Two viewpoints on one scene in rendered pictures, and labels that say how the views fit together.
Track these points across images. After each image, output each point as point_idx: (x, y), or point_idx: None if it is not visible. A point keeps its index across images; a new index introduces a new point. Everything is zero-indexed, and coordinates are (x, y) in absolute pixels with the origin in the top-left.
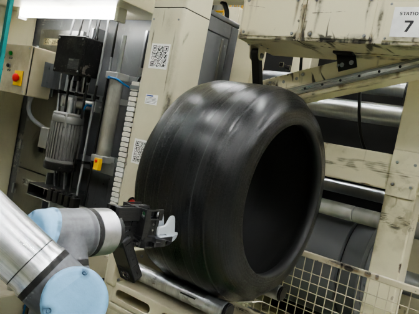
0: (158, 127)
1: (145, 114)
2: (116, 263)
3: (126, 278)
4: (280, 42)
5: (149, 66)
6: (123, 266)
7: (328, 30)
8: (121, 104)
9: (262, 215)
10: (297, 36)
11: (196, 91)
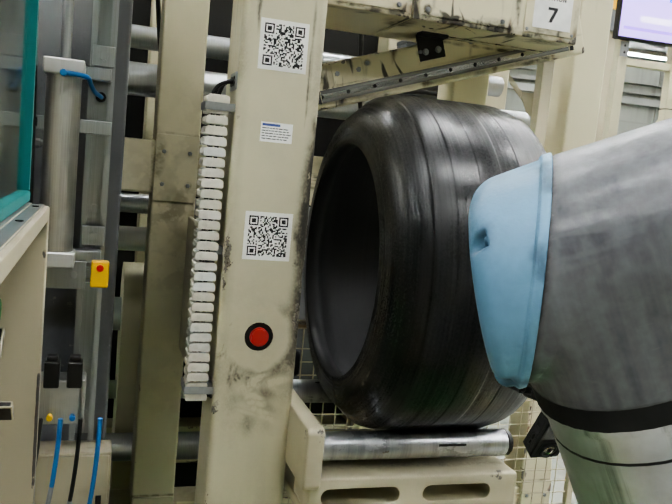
0: (439, 199)
1: (265, 163)
2: (542, 439)
3: (546, 455)
4: (368, 14)
5: (262, 65)
6: (554, 439)
7: (454, 7)
8: (87, 131)
9: (348, 289)
10: (407, 10)
11: (442, 126)
